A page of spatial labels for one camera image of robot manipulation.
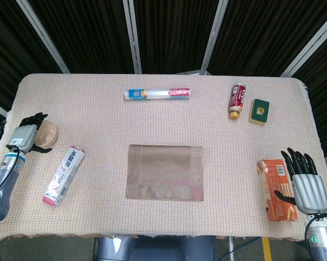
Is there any white pink toothpaste box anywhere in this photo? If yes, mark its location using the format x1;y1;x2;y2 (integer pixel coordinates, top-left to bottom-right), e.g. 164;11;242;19
41;145;86;207

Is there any plastic wrap roll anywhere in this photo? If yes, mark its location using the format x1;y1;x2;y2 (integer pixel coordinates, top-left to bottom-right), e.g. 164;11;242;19
123;87;192;102

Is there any brown woven placemat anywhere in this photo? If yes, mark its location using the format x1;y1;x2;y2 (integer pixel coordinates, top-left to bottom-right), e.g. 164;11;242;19
125;144;205;202

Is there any green yellow sponge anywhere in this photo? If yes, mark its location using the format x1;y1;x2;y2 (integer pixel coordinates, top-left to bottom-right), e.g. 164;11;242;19
248;98;271;126

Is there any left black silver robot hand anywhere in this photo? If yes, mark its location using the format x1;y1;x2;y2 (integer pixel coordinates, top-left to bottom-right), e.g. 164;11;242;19
6;113;53;156

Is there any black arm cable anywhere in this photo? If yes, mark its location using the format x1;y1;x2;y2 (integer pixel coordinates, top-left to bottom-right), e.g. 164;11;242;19
304;213;327;250
0;145;21;202

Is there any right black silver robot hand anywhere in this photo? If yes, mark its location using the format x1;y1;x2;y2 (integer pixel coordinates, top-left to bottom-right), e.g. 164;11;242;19
273;147;327;215

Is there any beige woven tablecloth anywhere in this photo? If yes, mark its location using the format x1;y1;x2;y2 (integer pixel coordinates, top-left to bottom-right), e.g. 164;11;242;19
0;72;327;244

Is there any orange snack box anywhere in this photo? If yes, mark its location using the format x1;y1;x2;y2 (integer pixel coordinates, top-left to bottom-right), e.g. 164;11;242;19
256;159;299;222

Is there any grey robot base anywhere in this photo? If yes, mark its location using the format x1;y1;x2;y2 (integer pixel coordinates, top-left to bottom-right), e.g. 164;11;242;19
94;235;216;261

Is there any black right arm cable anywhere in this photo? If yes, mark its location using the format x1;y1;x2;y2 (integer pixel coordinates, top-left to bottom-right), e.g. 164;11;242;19
304;213;327;250

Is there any dark screen panel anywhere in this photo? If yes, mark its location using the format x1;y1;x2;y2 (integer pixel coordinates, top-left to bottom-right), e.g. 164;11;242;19
0;0;64;111
291;24;327;158
133;0;221;74
208;0;327;77
27;0;134;74

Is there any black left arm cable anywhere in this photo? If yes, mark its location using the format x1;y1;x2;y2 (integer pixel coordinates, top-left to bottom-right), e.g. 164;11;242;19
0;145;21;202

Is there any light brown bowl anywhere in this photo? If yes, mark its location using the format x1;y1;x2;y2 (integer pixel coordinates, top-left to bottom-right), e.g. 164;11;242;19
34;120;59;147

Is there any green floor cable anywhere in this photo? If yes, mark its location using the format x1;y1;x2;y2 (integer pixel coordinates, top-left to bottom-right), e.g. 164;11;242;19
220;236;262;261

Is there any red bottle with yellow cap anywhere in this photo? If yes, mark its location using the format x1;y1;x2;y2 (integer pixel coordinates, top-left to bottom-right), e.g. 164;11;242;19
228;84;247;120

